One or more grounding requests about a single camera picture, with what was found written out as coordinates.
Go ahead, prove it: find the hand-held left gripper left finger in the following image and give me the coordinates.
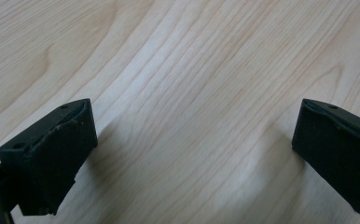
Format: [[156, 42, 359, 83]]
[[0, 98, 99, 217]]

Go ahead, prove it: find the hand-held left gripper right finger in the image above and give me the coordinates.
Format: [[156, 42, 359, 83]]
[[291, 98, 360, 217]]

